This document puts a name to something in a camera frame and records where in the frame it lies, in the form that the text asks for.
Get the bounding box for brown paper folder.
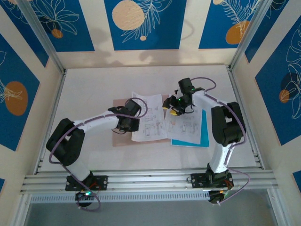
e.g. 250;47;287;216
112;93;172;148

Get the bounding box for white sheet with L-shaped drawing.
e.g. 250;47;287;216
130;91;170;142

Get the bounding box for white sheet with small drawings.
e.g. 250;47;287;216
165;94;203;145

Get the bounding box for black controller board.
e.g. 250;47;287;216
208;190;230;205
74;190;97;208

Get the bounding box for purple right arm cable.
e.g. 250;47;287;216
190;76;251;205

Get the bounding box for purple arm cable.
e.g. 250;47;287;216
190;76;251;205
48;97;148;211

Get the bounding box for aluminium front frame rail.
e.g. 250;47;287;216
20;168;279;195

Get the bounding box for aluminium side rail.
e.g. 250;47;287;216
34;69;68;175
227;65;265;170

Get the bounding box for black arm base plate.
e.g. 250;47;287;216
65;175;109;191
190;173;235;189

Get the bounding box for grey slotted cable duct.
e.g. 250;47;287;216
29;190;210;203

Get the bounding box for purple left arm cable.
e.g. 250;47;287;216
48;97;148;211

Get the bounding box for aluminium corner post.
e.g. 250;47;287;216
17;0;67;73
229;0;270;70

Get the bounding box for aluminium frame leg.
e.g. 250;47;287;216
13;193;32;226
267;188;286;226

